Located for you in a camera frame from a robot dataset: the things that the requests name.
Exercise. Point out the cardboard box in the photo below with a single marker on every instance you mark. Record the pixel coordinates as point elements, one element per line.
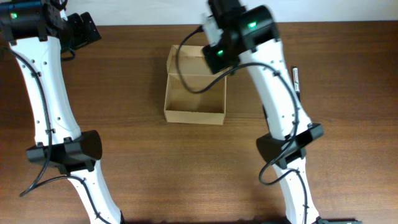
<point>180,105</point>

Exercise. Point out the black whiteboard marker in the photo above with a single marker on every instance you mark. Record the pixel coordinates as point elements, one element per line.
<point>295,73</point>

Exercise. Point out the black permanent marker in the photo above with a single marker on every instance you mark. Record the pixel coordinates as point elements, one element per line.
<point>265,115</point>

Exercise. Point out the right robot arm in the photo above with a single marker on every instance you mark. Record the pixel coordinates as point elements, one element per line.
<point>249,38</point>

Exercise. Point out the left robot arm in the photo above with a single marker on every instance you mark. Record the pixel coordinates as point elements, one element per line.
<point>37,33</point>

